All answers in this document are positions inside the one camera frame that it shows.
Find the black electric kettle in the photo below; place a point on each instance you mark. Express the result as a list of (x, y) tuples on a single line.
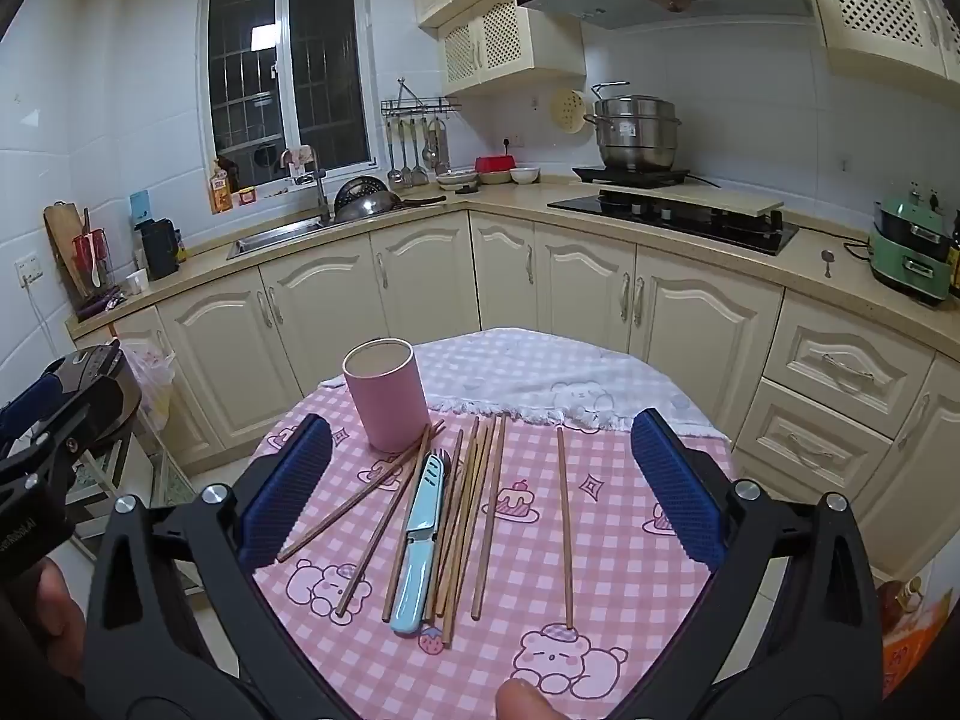
[(159, 251)]

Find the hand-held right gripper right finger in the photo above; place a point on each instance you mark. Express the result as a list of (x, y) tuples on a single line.
[(675, 495)]

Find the purple utensils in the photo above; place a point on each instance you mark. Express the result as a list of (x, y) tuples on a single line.
[(97, 304)]

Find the cream base cabinet run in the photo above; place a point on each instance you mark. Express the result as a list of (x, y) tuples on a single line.
[(420, 285)]

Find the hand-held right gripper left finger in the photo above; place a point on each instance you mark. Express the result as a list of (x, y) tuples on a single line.
[(289, 495)]

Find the person's left hand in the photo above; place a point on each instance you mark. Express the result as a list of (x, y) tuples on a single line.
[(41, 615)]

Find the green electric cooker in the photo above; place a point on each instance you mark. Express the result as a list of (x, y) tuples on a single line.
[(907, 270)]

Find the small red white box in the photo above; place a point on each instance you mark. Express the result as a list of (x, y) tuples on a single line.
[(245, 196)]

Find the small sill tray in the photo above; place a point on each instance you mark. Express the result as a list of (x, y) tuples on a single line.
[(304, 180)]

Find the cream cabinet drawer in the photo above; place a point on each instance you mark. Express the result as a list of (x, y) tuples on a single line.
[(840, 367), (810, 450)]

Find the white ceramic bowl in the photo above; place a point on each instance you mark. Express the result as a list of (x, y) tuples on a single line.
[(525, 175)]

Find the metal sink faucet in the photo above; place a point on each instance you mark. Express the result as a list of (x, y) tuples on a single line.
[(321, 191)]

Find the white plastic bag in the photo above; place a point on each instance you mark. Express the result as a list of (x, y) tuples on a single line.
[(150, 382)]

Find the stack of white plates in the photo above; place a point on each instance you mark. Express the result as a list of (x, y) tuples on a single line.
[(456, 180)]

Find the white bear print towel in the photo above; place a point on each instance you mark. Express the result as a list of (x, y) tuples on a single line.
[(525, 367)]

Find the orange cardboard box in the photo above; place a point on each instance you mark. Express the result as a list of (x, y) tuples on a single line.
[(911, 637)]

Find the brown wooden chopstick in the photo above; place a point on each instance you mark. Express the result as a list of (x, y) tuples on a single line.
[(564, 525)]

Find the small cream lattice cabinet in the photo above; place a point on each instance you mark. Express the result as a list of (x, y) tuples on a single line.
[(502, 45)]

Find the bundle of wooden chopsticks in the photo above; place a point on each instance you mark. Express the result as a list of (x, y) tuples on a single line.
[(490, 510)]

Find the dark bottle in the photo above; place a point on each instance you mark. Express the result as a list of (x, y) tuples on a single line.
[(954, 255)]

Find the light blue sheathed knife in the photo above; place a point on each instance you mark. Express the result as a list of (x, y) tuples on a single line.
[(420, 540)]

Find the small metal spoon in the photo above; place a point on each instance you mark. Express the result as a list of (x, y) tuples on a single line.
[(827, 259)]

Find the small white cup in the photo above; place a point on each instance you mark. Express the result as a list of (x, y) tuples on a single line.
[(136, 283)]

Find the metal utensil wall rack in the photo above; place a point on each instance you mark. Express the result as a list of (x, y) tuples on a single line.
[(420, 106)]

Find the red plastic box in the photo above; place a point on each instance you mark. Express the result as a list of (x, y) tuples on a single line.
[(495, 165)]

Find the stainless steel steamer pot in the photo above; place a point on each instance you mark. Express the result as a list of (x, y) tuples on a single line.
[(634, 135)]

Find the person's right hand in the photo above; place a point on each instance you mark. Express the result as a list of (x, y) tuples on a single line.
[(525, 701)]

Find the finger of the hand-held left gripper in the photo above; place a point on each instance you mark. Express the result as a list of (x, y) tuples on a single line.
[(34, 399), (82, 371)]

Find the wooden cutting board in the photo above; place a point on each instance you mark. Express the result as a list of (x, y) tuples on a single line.
[(61, 240)]

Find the black gas stove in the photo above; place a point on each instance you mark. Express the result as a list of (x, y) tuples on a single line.
[(600, 204)]

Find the yellow round wall trivet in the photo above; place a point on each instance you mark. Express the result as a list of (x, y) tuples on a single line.
[(568, 112)]

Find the shallow ceramic bowl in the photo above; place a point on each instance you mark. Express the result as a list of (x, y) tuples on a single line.
[(493, 178)]

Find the white wall outlet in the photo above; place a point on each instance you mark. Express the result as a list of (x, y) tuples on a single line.
[(513, 142), (28, 271)]

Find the pink checkered tablecloth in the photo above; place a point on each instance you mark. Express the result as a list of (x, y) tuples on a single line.
[(622, 615)]

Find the long wooden board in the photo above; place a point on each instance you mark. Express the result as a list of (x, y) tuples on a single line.
[(720, 199)]

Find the black flat pan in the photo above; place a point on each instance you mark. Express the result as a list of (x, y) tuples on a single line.
[(424, 199)]

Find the dark metal fork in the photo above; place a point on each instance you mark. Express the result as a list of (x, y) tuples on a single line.
[(444, 459)]

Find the dark kitchen window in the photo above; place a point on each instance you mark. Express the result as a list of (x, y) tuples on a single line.
[(322, 52)]

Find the black induction cooker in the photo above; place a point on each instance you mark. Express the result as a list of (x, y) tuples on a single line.
[(630, 177)]

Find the blue wall card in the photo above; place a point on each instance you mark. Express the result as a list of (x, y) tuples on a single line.
[(141, 207)]

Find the green glass shelf stand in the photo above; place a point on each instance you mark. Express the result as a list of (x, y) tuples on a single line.
[(131, 484)]

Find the pink cylindrical cup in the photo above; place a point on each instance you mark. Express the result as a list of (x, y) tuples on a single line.
[(390, 405)]

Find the metal colander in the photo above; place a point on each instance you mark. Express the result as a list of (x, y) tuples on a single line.
[(360, 186)]

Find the orange packet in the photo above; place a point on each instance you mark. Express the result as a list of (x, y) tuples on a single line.
[(220, 193)]

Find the pink cloth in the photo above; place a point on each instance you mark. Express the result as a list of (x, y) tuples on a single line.
[(298, 159)]

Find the stainless steel sink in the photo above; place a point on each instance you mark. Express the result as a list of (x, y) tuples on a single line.
[(274, 238)]

